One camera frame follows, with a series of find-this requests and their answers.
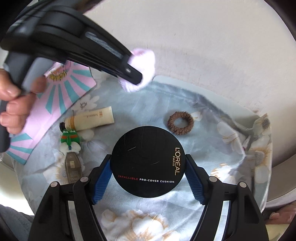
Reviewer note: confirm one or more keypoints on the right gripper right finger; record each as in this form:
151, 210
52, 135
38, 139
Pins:
244, 219

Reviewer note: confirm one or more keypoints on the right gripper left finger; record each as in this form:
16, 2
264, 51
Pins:
52, 219

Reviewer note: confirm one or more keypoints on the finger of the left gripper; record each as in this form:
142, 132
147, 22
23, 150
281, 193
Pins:
110, 65

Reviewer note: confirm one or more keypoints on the white fluffy powder puff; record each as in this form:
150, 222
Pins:
144, 61

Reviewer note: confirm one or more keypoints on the cream hand cream tube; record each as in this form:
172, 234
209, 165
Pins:
88, 120

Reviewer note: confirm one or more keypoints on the green frog toy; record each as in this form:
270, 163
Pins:
70, 142

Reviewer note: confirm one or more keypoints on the black L'Oreal cushion compact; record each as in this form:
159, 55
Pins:
148, 162

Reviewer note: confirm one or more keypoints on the person's left hand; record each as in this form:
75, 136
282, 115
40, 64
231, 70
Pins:
18, 106

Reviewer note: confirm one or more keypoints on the pink teal cardboard box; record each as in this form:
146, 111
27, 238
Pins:
66, 84

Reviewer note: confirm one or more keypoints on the brown sachet packet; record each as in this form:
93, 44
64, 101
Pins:
73, 167

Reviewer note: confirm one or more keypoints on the floral light blue cloth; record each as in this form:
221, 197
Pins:
221, 146

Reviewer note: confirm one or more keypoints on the brown hair scrunchie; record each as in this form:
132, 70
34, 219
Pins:
180, 123

